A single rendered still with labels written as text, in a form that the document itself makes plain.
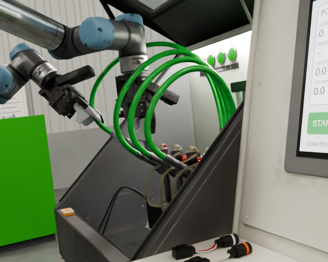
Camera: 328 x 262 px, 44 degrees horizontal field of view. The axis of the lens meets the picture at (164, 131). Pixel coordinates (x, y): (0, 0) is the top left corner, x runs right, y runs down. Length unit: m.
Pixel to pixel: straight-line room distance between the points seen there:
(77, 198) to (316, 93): 0.92
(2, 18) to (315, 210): 0.74
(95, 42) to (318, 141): 0.56
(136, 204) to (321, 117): 0.92
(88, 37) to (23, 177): 3.34
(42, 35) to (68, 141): 6.46
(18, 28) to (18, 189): 3.34
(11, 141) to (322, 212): 3.76
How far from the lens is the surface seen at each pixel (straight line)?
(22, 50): 1.32
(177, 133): 1.49
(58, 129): 7.45
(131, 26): 1.07
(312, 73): 0.69
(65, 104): 1.21
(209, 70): 0.91
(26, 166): 4.24
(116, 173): 1.41
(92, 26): 0.99
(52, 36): 1.05
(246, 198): 0.79
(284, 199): 0.71
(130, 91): 1.07
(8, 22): 0.99
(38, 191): 4.29
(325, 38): 0.69
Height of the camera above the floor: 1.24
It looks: 3 degrees down
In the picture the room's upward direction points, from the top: 6 degrees counter-clockwise
